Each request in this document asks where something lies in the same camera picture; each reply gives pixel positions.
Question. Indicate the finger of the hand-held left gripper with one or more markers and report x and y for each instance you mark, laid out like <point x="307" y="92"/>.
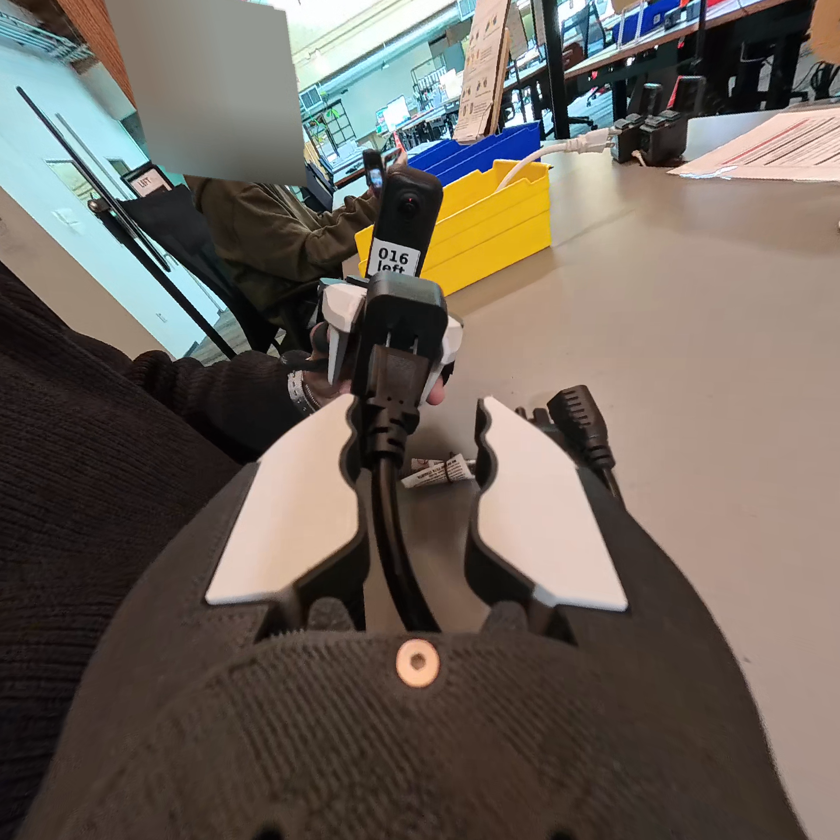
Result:
<point x="449" y="348"/>
<point x="338" y="305"/>

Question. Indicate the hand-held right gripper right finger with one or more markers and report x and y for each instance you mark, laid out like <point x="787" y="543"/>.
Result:
<point x="551" y="525"/>

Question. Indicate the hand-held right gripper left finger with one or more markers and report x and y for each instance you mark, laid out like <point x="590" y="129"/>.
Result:
<point x="289" y="512"/>

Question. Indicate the black power strip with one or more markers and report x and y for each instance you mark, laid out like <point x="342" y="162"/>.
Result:
<point x="403" y="302"/>

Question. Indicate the person's left forearm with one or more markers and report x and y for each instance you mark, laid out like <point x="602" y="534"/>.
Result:
<point x="216" y="400"/>

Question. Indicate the grey desk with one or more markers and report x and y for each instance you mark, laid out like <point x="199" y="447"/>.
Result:
<point x="656" y="328"/>

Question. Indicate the person's left hand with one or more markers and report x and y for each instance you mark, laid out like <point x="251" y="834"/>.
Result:
<point x="334" y="387"/>

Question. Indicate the black smartphone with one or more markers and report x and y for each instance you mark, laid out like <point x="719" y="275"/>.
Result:
<point x="374" y="174"/>

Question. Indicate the yellow plastic bin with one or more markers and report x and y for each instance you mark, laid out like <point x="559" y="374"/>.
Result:
<point x="485" y="229"/>

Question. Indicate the blue plastic bin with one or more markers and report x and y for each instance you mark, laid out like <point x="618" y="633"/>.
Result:
<point x="472" y="154"/>

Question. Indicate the silver wristwatch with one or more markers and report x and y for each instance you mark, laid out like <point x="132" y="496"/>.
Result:
<point x="302" y="392"/>

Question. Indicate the cardboard instruction board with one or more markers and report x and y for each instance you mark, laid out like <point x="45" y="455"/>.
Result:
<point x="482" y="72"/>

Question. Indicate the black support pole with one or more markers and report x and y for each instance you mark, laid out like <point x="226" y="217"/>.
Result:
<point x="552" y="65"/>

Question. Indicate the framed marker sign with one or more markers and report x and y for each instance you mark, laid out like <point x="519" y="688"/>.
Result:
<point x="145" y="180"/>

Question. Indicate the printed paper sheet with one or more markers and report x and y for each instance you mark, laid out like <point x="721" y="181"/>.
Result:
<point x="774" y="148"/>

